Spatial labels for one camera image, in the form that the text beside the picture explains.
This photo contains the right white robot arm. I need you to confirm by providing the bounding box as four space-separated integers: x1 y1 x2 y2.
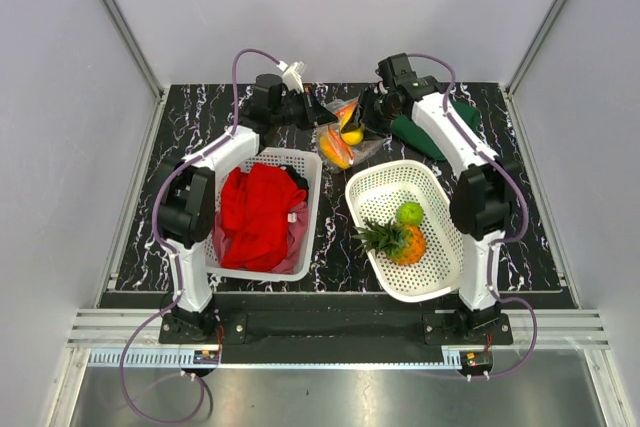
345 53 527 344

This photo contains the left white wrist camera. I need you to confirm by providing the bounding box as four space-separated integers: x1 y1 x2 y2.
277 61 306 93

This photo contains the white rectangular laundry basket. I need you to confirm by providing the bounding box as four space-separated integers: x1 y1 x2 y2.
203 148 322 282

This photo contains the orange fake mango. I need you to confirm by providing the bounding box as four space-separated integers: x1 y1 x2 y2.
318 134 352 170

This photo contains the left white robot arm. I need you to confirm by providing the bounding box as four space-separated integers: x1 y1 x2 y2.
152 74 337 343

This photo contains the black cloth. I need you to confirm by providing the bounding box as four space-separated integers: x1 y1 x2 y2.
280 165 309 193

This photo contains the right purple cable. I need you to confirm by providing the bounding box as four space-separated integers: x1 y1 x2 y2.
407 51 539 381

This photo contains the pink cloth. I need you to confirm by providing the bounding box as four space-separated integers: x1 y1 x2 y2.
212 202 309 276

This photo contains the aluminium rail frame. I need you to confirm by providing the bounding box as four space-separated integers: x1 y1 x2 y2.
67 310 609 369

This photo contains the clear zip top bag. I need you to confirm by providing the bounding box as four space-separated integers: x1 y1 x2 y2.
316 99 386 173

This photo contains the fake pineapple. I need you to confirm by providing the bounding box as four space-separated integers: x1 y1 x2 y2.
354 219 427 266

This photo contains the purple cable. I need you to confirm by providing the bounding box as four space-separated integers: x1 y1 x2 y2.
407 51 539 381
118 49 286 422

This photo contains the green folded cloth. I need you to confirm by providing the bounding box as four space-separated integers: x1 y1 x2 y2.
391 101 481 162

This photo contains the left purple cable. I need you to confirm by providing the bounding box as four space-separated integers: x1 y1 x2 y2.
118 49 286 422

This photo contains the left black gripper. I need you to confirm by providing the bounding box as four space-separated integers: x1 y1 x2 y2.
271 86 338 131

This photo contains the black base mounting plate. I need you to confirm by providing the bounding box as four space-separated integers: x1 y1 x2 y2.
159 293 513 365

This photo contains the green fake lime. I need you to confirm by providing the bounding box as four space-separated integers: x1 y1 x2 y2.
395 202 424 226

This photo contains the red cloth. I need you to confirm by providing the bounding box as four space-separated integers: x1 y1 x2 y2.
218 163 308 273

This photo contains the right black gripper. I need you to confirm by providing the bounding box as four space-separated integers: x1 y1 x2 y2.
343 86 402 143

